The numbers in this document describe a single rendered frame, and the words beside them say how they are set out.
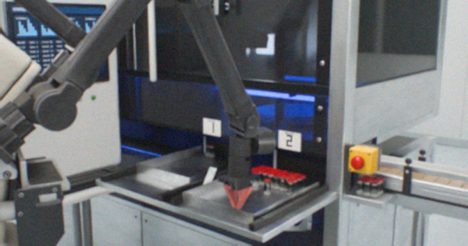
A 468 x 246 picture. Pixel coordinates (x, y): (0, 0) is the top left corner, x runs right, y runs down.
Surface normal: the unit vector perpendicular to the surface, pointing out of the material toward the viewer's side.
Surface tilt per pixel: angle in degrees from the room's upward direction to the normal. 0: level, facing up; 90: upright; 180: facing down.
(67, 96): 97
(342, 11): 90
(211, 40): 99
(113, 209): 90
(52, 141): 90
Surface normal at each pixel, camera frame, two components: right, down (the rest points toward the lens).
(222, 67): 0.51, 0.31
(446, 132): -0.63, 0.15
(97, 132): 0.74, 0.13
